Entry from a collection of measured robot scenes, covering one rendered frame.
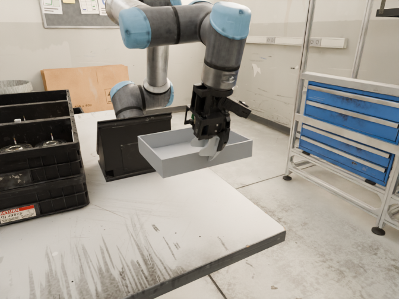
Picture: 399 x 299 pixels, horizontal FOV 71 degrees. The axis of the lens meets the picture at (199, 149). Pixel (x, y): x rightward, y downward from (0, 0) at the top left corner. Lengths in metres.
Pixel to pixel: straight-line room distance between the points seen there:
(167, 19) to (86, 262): 0.60
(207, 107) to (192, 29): 0.16
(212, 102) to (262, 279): 1.24
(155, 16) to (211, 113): 0.22
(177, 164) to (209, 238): 0.24
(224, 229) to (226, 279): 0.84
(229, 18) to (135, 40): 0.19
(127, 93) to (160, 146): 0.42
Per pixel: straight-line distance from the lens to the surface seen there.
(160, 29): 0.60
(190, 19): 0.62
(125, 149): 1.09
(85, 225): 0.92
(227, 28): 0.55
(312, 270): 1.82
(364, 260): 2.00
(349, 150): 2.20
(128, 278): 0.74
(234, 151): 0.77
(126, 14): 0.60
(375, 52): 3.05
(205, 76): 0.59
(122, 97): 1.22
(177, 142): 0.90
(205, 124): 0.60
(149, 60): 1.13
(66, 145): 0.89
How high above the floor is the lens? 1.23
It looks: 23 degrees down
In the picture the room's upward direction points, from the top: straight up
